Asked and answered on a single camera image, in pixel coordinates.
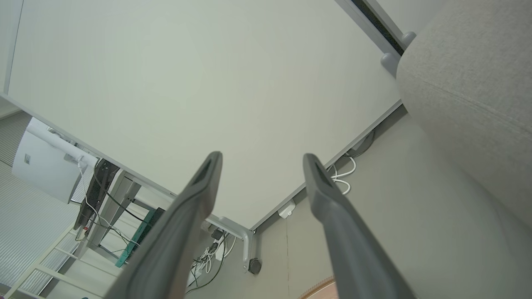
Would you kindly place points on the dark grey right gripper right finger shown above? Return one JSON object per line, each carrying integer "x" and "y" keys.
{"x": 353, "y": 249}

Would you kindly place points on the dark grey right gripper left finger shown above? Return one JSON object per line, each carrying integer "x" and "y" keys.
{"x": 174, "y": 241}

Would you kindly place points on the teal metal bar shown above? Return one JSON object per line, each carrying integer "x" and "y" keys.
{"x": 135, "y": 238}

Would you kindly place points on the brown woven rug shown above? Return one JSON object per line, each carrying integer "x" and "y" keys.
{"x": 320, "y": 290}

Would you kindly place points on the grey metal partition foot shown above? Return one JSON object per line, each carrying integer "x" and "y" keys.
{"x": 243, "y": 232}

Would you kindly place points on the light grey table leg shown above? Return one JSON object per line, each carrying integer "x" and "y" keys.
{"x": 118, "y": 199}

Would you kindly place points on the small white plastic box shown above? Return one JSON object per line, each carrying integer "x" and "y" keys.
{"x": 286, "y": 209}

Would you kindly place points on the black caster wheel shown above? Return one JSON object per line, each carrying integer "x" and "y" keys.
{"x": 255, "y": 266}

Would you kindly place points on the black flat device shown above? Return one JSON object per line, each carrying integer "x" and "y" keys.
{"x": 96, "y": 191}

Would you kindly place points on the white box appliance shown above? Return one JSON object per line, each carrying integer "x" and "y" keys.
{"x": 45, "y": 166}

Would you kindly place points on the white partition panel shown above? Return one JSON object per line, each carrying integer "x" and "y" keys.
{"x": 187, "y": 83}

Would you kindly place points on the grey rounded foot cap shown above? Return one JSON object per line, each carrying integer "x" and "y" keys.
{"x": 408, "y": 38}
{"x": 390, "y": 63}

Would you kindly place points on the white metal frame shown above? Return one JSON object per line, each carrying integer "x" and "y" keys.
{"x": 50, "y": 274}

